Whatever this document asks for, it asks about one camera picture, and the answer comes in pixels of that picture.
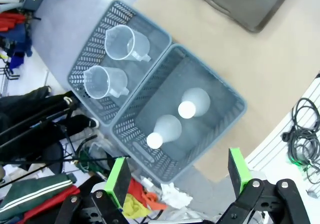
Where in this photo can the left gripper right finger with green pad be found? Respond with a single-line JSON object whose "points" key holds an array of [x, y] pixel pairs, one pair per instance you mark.
{"points": [[243, 176]]}

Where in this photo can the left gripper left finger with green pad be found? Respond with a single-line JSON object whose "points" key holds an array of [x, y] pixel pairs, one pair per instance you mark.
{"points": [[120, 181]]}

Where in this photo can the translucent white conical flask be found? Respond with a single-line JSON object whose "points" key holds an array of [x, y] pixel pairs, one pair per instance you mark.
{"points": [[197, 100], [170, 129]]}

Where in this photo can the clear plastic measuring cup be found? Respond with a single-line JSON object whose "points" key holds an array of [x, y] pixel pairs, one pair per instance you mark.
{"points": [[117, 44], [97, 84]]}

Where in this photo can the yellow cloth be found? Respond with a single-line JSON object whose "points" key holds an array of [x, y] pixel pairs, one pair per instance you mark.
{"points": [[135, 206]]}

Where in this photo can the orange cloth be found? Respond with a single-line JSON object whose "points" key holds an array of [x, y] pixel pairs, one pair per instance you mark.
{"points": [[150, 199]]}

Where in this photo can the white slotted mounting plate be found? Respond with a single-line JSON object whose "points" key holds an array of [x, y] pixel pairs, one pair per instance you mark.
{"points": [[272, 146]]}

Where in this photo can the white crumpled paper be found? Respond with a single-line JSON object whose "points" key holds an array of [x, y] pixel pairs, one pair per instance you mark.
{"points": [[175, 196]]}

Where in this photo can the grey perforated plastic basket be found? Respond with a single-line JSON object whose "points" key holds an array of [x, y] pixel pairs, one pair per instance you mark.
{"points": [[197, 139]]}

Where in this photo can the black sneaker white sole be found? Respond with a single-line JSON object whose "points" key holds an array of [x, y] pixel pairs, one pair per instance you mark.
{"points": [[90, 122]]}

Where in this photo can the grey power adapter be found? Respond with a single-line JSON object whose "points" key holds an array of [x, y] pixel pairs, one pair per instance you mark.
{"points": [[313, 192]]}

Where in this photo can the red cloth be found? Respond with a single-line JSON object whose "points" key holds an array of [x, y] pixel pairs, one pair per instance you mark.
{"points": [[50, 204]]}

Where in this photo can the green jacket white stripes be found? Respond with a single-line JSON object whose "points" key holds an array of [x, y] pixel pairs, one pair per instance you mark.
{"points": [[30, 191]]}

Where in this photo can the black garment pile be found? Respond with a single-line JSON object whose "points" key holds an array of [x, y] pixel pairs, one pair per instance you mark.
{"points": [[15, 109]]}

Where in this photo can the grey perforated basket with label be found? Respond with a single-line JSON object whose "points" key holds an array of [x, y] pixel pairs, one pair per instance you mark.
{"points": [[87, 54]]}

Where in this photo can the blue clothes pile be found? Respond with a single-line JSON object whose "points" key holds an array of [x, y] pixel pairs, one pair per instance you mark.
{"points": [[17, 44]]}

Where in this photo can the dark brown serving tray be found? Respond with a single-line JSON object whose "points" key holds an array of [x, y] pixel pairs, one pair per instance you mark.
{"points": [[237, 1]]}

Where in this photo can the red folded garment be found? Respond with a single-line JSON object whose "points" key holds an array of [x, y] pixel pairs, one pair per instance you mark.
{"points": [[10, 21]]}

